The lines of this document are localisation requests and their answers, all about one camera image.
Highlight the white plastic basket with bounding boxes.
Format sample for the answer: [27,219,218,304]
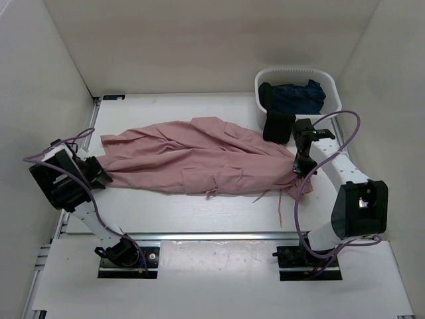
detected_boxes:
[254,66,342,128]

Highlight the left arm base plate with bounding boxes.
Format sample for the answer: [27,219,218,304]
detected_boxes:
[94,242,160,279]

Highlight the pink trousers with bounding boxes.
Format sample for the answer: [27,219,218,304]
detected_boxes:
[98,117,313,197]

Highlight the black trousers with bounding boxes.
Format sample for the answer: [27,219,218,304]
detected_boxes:
[258,82,296,144]

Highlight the front aluminium rail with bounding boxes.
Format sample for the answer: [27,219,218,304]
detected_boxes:
[131,232,299,241]

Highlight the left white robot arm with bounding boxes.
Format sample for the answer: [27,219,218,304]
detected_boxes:
[25,143,140,267]

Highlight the blue label sticker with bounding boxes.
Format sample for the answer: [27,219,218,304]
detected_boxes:
[102,94,126,101]

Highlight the left aluminium rail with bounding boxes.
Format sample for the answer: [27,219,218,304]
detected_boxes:
[49,96,101,240]

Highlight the blue denim trousers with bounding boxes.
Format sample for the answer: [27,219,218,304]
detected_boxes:
[272,79,326,115]

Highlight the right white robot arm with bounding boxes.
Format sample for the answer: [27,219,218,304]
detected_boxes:
[292,119,388,266]

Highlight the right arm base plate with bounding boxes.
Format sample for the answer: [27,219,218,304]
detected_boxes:
[272,245,343,282]

